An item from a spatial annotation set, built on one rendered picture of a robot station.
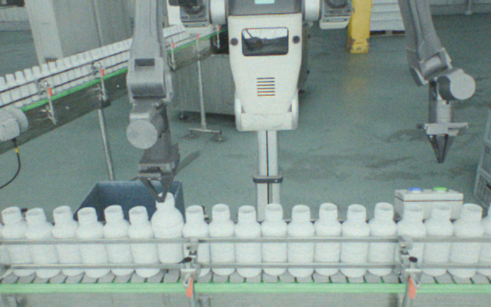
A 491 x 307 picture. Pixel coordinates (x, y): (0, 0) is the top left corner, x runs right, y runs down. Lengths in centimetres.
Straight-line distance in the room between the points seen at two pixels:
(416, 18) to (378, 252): 53
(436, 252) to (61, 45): 622
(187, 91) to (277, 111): 357
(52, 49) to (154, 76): 611
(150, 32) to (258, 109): 66
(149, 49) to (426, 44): 63
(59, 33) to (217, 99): 279
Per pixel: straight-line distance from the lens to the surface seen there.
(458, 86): 113
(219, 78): 479
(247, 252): 101
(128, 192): 168
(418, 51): 115
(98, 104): 304
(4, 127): 231
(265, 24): 142
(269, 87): 146
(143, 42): 90
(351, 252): 102
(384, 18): 1032
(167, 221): 99
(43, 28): 697
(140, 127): 83
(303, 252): 101
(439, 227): 105
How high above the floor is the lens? 167
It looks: 24 degrees down
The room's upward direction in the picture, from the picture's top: 3 degrees counter-clockwise
